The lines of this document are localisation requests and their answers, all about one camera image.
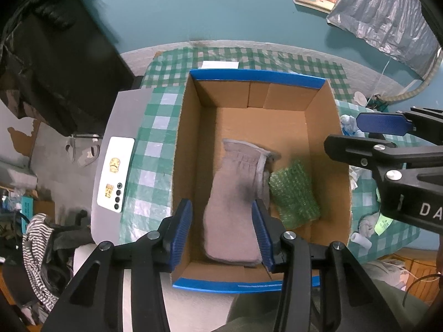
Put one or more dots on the flat cardboard piece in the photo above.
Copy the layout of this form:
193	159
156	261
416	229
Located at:
311	4

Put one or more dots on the black plastic bag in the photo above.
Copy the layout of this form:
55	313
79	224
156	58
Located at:
59	58

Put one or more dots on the grey knotted sock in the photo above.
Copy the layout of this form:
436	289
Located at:
367	223

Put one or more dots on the silver plastic tarp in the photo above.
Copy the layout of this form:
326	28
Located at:
384	17

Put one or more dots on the grey fabric glove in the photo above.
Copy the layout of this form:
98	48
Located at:
228	186

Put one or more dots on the green checkered plastic tablecloth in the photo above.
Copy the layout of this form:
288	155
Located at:
152	152

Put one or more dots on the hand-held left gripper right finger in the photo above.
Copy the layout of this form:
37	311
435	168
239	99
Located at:
263	235

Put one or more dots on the striped cloth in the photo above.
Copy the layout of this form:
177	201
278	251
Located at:
38	249

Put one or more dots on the white cloth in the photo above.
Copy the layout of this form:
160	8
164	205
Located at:
384	273

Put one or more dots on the green paper tag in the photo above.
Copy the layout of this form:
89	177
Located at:
382	224

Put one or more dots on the white plastic tube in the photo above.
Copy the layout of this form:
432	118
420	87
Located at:
361	239

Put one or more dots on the green bubble wrap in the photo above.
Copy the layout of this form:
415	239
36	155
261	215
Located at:
294	197

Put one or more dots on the white plastic bag blue print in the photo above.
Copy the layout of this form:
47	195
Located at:
349	124

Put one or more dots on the white paper label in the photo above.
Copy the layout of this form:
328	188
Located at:
219	65

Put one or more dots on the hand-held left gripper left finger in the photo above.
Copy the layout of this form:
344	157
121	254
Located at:
180	235

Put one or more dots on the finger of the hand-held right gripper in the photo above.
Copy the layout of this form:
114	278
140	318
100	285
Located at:
353	148
380	123

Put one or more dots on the white cup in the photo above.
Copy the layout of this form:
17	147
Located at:
360	98

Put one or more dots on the blue-rimmed cardboard box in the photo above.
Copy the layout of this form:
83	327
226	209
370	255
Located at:
294	135

